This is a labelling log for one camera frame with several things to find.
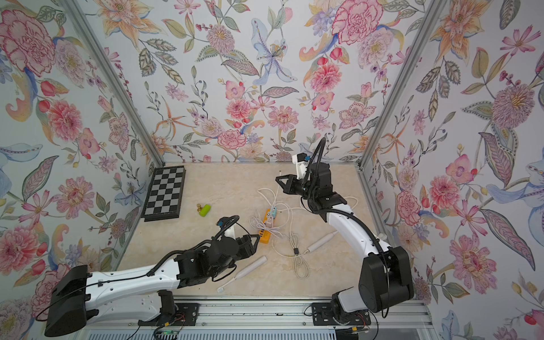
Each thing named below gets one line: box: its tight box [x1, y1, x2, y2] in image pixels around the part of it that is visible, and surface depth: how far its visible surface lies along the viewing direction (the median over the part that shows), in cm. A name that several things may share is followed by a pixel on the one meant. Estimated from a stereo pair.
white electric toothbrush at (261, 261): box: [217, 255, 268, 293], surface depth 85 cm
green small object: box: [199, 204, 212, 218], surface depth 103 cm
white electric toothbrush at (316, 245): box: [306, 230, 338, 253], surface depth 92 cm
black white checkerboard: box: [140, 165, 187, 223], surface depth 106 cm
